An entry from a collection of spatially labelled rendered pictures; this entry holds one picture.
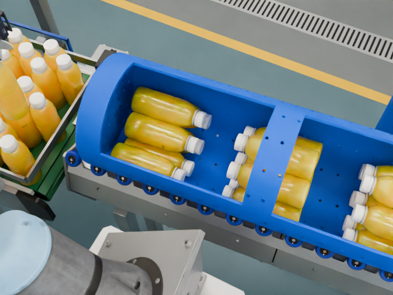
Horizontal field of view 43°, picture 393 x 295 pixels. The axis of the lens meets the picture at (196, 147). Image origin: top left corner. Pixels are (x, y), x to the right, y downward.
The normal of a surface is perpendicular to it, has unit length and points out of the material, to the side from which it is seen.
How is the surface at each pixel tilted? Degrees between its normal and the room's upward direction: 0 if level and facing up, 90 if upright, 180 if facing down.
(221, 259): 0
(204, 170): 4
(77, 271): 47
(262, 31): 0
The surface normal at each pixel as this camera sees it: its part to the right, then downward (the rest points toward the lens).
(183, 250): -0.67, -0.57
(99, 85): -0.10, -0.33
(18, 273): 0.41, 0.18
